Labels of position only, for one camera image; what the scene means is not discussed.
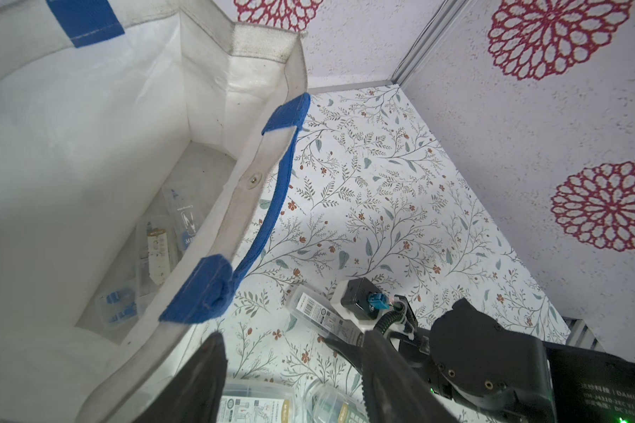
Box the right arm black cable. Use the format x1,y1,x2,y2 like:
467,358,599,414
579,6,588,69
372,300,419,339

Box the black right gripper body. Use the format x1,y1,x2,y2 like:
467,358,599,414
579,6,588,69
322,297,557,413

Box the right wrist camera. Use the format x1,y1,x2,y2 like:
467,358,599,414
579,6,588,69
330,278,391,323

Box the clear compass set green label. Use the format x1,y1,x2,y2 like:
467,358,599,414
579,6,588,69
303,380,369,423

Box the clear compass set hidden case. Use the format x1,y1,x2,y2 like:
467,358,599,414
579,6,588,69
286,286,363,347

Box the white Doraemon canvas bag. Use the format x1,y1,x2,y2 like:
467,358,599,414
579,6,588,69
0,1,310,422

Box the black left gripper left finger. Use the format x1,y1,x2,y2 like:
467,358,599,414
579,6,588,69
134,332,228,423

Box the clear compass set white label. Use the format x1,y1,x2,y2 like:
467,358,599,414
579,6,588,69
216,379,303,423

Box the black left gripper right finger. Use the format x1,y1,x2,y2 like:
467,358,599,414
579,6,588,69
362,331,457,423

